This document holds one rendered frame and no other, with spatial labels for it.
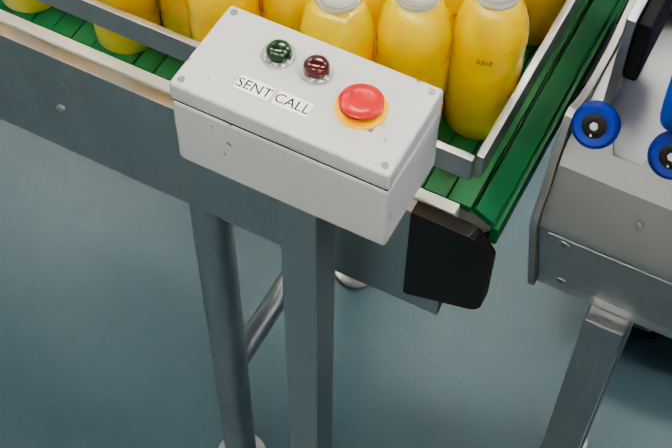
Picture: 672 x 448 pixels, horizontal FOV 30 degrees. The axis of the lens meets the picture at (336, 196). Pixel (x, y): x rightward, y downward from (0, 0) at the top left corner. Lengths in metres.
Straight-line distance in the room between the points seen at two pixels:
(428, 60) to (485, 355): 1.07
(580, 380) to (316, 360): 0.38
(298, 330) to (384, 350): 0.83
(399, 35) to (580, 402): 0.66
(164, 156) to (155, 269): 0.89
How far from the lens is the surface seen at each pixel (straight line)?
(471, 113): 1.21
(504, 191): 1.22
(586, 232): 1.26
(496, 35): 1.13
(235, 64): 1.03
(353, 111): 0.98
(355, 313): 2.16
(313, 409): 1.46
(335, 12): 1.11
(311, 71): 1.01
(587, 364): 1.54
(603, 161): 1.21
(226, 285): 1.54
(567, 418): 1.67
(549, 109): 1.29
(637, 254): 1.26
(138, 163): 1.39
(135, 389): 2.12
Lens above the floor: 1.87
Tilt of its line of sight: 54 degrees down
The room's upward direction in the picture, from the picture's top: 1 degrees clockwise
